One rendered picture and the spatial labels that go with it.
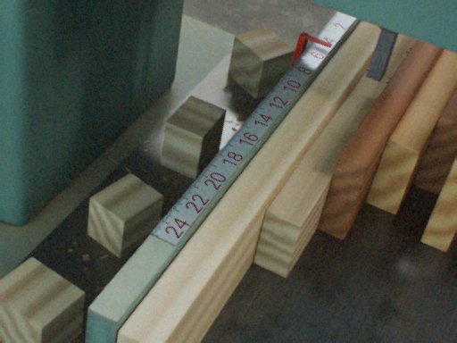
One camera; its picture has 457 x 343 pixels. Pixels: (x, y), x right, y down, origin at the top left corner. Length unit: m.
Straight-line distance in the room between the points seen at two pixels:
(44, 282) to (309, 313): 0.17
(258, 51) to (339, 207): 0.29
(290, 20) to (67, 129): 1.91
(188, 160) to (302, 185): 0.21
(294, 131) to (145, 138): 0.24
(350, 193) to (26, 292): 0.20
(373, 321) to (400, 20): 0.16
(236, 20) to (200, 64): 1.65
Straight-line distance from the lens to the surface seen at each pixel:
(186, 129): 0.64
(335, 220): 0.49
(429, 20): 0.48
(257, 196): 0.44
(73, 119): 0.61
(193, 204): 0.42
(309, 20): 2.50
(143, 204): 0.59
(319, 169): 0.48
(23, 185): 0.59
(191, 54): 0.80
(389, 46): 0.53
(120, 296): 0.38
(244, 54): 0.76
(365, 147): 0.48
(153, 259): 0.39
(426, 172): 0.54
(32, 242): 0.61
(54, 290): 0.53
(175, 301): 0.38
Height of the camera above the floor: 1.24
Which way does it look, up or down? 40 degrees down
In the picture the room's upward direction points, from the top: 11 degrees clockwise
